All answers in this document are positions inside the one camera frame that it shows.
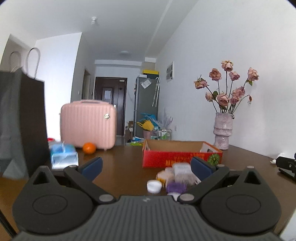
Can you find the orange tangerine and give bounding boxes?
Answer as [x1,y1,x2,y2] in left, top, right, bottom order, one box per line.
[82,143,96,155]

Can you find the yellow labelled small box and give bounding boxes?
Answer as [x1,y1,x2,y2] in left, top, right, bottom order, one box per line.
[156,167,175,188]

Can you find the yellow blue bags pile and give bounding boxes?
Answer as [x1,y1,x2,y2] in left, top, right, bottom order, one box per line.
[137,113,161,132]

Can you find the pink textured vase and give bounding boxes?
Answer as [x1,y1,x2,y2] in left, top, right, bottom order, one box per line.
[213,113,233,150]

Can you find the clear cotton swab jar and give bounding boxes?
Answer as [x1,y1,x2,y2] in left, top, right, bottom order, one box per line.
[172,163,201,186]

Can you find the dried pink flowers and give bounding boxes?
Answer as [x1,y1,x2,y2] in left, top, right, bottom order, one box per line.
[194,60,259,115]

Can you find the white ridged lid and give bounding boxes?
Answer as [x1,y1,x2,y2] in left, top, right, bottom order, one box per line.
[147,180,163,194]

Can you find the yellow box on fridge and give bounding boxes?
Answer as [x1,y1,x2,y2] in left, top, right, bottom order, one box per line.
[142,69,159,75]

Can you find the dark brown entrance door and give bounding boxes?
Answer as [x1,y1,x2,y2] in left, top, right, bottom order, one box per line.
[94,77,127,136]

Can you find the black paper bag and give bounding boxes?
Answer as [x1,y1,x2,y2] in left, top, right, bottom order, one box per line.
[1,68,50,179]

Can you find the blue tissue pack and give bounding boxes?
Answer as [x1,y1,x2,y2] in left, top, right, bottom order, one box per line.
[49,142,79,170]

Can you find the grey refrigerator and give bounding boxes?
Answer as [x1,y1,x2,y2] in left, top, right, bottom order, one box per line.
[133,76,158,138]

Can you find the white ridged cap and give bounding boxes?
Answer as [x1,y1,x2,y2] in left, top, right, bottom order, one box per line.
[167,192,181,202]

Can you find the round ceiling lamp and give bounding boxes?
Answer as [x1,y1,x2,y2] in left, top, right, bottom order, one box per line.
[119,51,130,56]

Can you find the wire storage cart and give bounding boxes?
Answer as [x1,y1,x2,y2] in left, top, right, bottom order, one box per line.
[150,128,171,141]

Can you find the purple ridged lid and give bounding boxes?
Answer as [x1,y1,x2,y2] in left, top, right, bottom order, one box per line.
[166,182,187,194]

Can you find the pink hard-shell suitcase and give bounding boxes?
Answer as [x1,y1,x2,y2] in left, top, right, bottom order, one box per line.
[60,100,117,150]

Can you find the red cardboard box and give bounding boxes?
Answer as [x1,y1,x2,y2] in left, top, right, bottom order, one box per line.
[142,140,223,168]

